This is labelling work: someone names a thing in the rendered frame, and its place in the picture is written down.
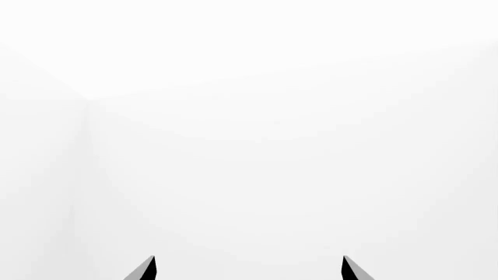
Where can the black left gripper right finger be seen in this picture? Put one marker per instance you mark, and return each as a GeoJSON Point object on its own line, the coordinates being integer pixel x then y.
{"type": "Point", "coordinates": [352, 272]}

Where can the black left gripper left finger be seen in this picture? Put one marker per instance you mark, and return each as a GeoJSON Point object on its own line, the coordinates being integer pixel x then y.
{"type": "Point", "coordinates": [144, 272]}

